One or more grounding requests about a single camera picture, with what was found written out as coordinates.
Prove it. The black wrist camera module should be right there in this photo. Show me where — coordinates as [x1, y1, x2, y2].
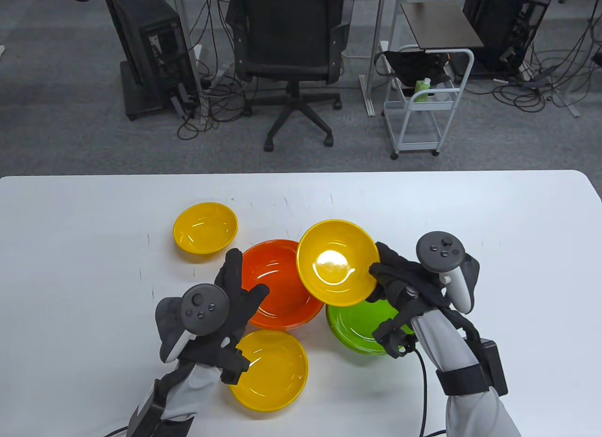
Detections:
[463, 338, 508, 396]
[126, 380, 165, 437]

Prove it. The black office chair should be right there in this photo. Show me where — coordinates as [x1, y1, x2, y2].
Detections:
[226, 0, 358, 152]

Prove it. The yellow bowl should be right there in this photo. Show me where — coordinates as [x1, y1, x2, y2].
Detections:
[297, 220, 380, 307]
[227, 330, 309, 412]
[173, 202, 239, 255]

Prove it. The grey handheld controller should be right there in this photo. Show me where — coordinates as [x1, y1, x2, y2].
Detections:
[416, 231, 481, 315]
[155, 284, 230, 363]

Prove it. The tangle of black cables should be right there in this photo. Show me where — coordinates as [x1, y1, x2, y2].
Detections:
[491, 4, 602, 113]
[176, 0, 264, 141]

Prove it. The orange bowl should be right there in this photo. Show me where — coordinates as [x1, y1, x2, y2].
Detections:
[252, 317, 320, 331]
[235, 239, 325, 328]

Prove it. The black bag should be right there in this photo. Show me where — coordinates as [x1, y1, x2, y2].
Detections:
[374, 50, 454, 87]

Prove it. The person's left hand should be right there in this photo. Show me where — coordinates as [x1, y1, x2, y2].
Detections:
[179, 249, 271, 386]

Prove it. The white utility cart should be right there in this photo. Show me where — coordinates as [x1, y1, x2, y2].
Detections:
[374, 45, 475, 160]

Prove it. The person's right hand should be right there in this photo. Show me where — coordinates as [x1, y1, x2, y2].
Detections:
[368, 241, 471, 359]

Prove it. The brown side table top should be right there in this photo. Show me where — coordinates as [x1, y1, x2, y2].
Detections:
[401, 2, 485, 50]

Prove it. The black computer tower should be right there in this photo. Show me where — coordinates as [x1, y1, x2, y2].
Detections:
[462, 0, 551, 73]
[101, 0, 200, 121]

